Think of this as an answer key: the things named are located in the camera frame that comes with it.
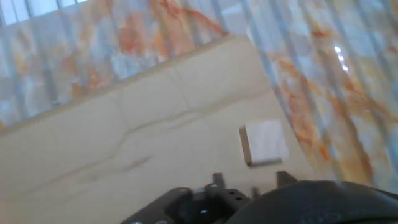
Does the light wooden cube block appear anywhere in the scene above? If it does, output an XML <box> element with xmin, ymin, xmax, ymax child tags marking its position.
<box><xmin>238</xmin><ymin>119</ymin><xmax>290</xmax><ymax>167</ymax></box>

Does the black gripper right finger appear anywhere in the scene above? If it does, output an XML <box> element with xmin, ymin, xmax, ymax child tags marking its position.
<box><xmin>275</xmin><ymin>170</ymin><xmax>299</xmax><ymax>188</ymax></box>

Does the brown cardboard sheet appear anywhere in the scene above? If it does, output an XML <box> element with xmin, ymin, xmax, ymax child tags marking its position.
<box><xmin>0</xmin><ymin>34</ymin><xmax>313</xmax><ymax>224</ymax></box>

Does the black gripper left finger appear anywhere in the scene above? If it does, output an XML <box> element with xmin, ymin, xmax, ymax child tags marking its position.
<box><xmin>212</xmin><ymin>172</ymin><xmax>226</xmax><ymax>189</ymax></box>

